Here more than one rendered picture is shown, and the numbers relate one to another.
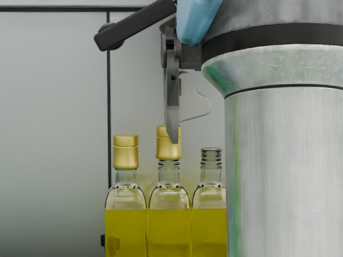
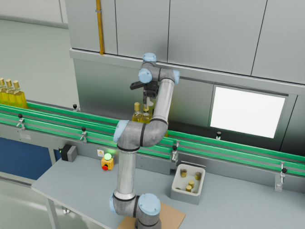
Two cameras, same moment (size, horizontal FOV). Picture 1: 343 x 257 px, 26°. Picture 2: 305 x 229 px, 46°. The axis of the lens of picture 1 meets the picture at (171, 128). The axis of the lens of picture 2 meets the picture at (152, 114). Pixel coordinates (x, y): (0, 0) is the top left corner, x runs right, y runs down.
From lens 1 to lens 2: 150 cm
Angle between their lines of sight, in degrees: 35
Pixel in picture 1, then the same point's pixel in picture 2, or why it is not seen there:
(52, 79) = (127, 79)
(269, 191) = (120, 163)
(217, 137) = not seen: hidden behind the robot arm
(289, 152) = (123, 160)
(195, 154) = not seen: hidden behind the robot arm
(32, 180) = (123, 98)
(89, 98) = not seen: hidden behind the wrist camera
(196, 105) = (150, 103)
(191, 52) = (149, 93)
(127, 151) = (136, 107)
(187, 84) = (148, 99)
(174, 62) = (144, 97)
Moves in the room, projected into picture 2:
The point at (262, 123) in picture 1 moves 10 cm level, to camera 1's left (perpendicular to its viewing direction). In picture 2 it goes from (120, 156) to (102, 151)
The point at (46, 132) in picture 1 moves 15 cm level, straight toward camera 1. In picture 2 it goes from (126, 89) to (121, 102)
